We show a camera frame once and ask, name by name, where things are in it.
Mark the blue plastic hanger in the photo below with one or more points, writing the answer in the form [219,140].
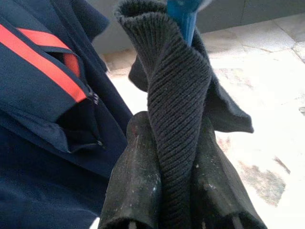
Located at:
[186,21]

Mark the navy polo shirt red stripes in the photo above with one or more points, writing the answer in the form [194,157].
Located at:
[35,167]

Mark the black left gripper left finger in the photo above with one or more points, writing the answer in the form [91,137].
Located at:
[135,179]

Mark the black polo ribbed collar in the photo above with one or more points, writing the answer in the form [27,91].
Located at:
[176,95]

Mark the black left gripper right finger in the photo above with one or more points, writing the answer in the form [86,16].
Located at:
[214,190]

